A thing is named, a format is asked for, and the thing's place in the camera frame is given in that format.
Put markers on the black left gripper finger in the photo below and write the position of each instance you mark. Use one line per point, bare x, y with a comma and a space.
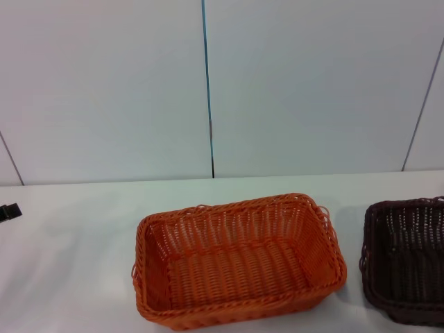
9, 211

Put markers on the orange woven plastic basket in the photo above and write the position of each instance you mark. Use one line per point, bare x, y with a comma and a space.
239, 263

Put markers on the dark brown woven basket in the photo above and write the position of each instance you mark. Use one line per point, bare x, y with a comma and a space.
409, 263

